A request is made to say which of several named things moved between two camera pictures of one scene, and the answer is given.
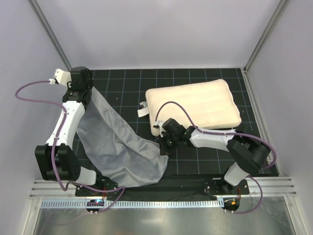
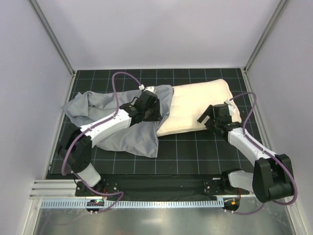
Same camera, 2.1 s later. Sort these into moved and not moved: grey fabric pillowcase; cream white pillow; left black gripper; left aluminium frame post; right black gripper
Moved: left black gripper; grey fabric pillowcase; right black gripper
Not moved: cream white pillow; left aluminium frame post
